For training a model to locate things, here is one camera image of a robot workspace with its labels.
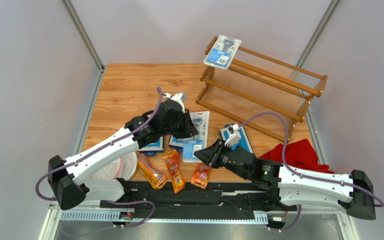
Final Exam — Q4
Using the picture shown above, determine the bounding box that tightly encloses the clear blister razor pack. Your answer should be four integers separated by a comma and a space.
182, 111, 210, 163
203, 35, 242, 70

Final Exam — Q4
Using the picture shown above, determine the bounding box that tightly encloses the orange Bic razor bag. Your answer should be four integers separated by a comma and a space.
190, 163, 212, 190
137, 153, 167, 190
162, 150, 186, 194

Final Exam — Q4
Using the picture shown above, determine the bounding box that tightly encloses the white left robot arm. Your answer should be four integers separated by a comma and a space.
46, 99, 199, 210

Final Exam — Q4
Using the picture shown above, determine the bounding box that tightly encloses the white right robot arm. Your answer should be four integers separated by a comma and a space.
193, 139, 376, 220

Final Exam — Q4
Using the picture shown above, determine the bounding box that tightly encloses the wooden two-tier shelf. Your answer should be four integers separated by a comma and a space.
196, 46, 328, 140

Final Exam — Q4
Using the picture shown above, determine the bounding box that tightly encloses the blue Harry's razor box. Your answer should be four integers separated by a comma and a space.
219, 124, 254, 153
168, 111, 201, 153
138, 136, 165, 157

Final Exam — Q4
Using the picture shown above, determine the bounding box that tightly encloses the red cloth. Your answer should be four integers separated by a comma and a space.
260, 139, 334, 174

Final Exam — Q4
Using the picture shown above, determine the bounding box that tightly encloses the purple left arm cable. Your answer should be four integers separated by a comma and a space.
34, 86, 168, 229

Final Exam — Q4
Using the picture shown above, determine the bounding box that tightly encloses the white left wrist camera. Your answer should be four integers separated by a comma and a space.
163, 92, 187, 113

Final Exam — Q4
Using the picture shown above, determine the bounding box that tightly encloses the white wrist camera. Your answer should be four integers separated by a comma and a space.
225, 124, 241, 148
163, 92, 187, 113

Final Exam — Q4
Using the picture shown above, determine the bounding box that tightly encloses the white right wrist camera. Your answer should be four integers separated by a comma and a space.
225, 124, 241, 148

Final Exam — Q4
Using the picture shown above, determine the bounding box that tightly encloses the aluminium slotted rail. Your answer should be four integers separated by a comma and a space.
60, 210, 269, 225

